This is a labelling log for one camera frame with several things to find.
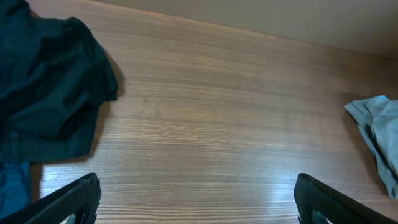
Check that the navy blue garment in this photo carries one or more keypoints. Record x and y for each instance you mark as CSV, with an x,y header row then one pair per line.
x,y
16,187

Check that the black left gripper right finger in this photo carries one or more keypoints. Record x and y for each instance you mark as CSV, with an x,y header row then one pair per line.
x,y
319,203

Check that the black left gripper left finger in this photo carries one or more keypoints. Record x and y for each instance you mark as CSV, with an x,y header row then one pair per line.
x,y
76,202

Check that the khaki cargo shorts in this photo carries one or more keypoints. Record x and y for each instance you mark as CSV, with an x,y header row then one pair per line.
x,y
377,122

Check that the black folded garment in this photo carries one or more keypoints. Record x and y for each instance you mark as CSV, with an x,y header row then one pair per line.
x,y
54,78

